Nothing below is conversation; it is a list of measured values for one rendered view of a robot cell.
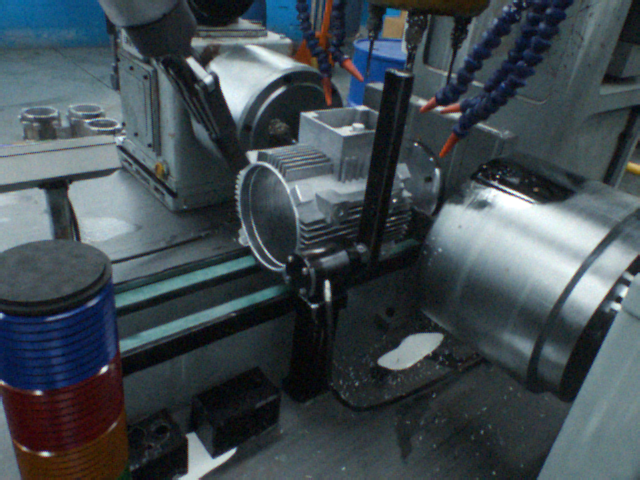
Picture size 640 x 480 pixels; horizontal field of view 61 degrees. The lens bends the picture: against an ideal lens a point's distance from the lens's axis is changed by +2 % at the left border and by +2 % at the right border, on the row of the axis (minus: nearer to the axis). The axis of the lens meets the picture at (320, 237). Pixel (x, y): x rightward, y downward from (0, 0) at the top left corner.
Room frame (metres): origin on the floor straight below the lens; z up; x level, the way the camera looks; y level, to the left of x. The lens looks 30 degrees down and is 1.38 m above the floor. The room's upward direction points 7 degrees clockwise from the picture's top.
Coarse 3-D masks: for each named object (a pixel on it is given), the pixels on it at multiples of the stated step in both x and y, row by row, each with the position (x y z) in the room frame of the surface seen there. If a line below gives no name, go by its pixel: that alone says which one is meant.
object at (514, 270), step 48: (480, 192) 0.56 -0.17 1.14; (528, 192) 0.55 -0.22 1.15; (576, 192) 0.54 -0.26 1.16; (624, 192) 0.56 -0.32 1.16; (432, 240) 0.55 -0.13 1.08; (480, 240) 0.52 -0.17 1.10; (528, 240) 0.49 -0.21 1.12; (576, 240) 0.48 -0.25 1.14; (624, 240) 0.48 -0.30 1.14; (432, 288) 0.53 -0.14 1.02; (480, 288) 0.49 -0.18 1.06; (528, 288) 0.46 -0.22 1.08; (576, 288) 0.45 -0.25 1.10; (624, 288) 0.46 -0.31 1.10; (480, 336) 0.48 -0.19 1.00; (528, 336) 0.44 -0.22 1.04; (576, 336) 0.42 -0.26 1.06; (528, 384) 0.45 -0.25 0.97; (576, 384) 0.46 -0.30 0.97
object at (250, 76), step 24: (240, 48) 1.05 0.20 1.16; (264, 48) 1.07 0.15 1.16; (216, 72) 0.99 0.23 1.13; (240, 72) 0.96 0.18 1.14; (264, 72) 0.94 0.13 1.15; (288, 72) 0.94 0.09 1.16; (312, 72) 0.97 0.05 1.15; (240, 96) 0.91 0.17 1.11; (264, 96) 0.90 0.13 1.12; (288, 96) 0.93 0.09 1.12; (312, 96) 0.97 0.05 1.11; (336, 96) 1.01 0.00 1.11; (192, 120) 0.99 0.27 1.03; (240, 120) 0.88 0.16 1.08; (264, 120) 0.90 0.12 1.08; (288, 120) 0.94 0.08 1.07; (240, 144) 0.88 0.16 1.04; (264, 144) 0.90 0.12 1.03; (288, 144) 0.94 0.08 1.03
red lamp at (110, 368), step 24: (120, 360) 0.22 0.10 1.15; (0, 384) 0.19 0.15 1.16; (72, 384) 0.19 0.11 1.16; (96, 384) 0.20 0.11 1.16; (120, 384) 0.22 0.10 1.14; (24, 408) 0.18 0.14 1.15; (48, 408) 0.18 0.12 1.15; (72, 408) 0.19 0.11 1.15; (96, 408) 0.20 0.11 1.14; (120, 408) 0.21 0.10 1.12; (24, 432) 0.18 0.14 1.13; (48, 432) 0.18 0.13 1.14; (72, 432) 0.19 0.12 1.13; (96, 432) 0.20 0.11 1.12
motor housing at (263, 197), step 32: (288, 160) 0.66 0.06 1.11; (320, 160) 0.69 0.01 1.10; (256, 192) 0.74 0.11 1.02; (288, 192) 0.63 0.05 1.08; (352, 192) 0.68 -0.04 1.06; (256, 224) 0.72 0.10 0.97; (288, 224) 0.75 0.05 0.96; (320, 224) 0.62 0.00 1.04; (352, 224) 0.65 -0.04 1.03; (256, 256) 0.68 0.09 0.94
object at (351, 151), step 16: (320, 112) 0.77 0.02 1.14; (336, 112) 0.79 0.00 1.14; (352, 112) 0.82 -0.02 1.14; (368, 112) 0.82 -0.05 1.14; (304, 128) 0.75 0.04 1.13; (320, 128) 0.72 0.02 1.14; (336, 128) 0.80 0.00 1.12; (352, 128) 0.75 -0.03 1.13; (368, 128) 0.81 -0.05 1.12; (320, 144) 0.71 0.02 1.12; (336, 144) 0.69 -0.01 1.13; (352, 144) 0.69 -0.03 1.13; (368, 144) 0.71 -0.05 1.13; (336, 160) 0.69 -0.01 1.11; (352, 160) 0.69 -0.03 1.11; (368, 160) 0.71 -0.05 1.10; (336, 176) 0.68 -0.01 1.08; (352, 176) 0.70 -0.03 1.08
